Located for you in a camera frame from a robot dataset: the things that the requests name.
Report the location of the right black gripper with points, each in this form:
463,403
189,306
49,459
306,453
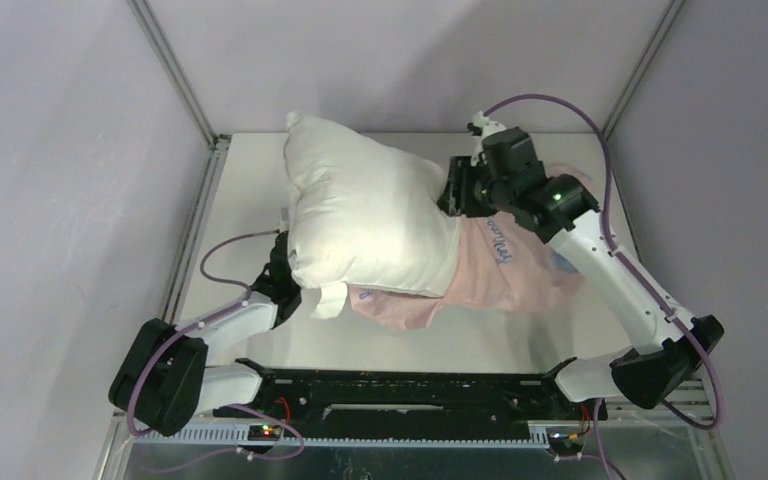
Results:
456,198

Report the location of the pink and blue pillowcase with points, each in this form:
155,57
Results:
500,266

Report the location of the white pillow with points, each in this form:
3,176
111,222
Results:
364,215

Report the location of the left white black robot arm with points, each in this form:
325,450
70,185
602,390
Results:
170,374

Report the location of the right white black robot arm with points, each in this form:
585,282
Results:
668,342

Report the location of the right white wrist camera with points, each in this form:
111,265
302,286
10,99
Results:
482,126

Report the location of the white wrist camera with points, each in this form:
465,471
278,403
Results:
284,219
482,126

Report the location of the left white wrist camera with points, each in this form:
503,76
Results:
284,219

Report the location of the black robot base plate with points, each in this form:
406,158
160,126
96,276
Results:
416,404

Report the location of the left aluminium frame post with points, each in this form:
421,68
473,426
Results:
158,40

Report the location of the aluminium frame post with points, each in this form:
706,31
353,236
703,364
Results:
158,40
650,52

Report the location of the grey slotted cable duct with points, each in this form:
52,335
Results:
227,435

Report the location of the right aluminium frame post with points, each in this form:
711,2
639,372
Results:
650,52

